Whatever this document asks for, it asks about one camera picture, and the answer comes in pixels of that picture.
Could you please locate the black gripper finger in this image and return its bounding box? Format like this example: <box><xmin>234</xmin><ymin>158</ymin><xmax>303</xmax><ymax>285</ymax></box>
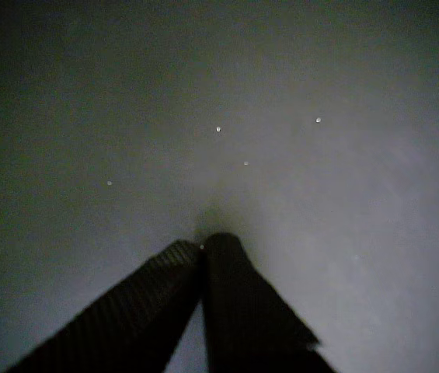
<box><xmin>202</xmin><ymin>232</ymin><xmax>344</xmax><ymax>373</ymax></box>
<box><xmin>5</xmin><ymin>239</ymin><xmax>204</xmax><ymax>373</ymax></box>

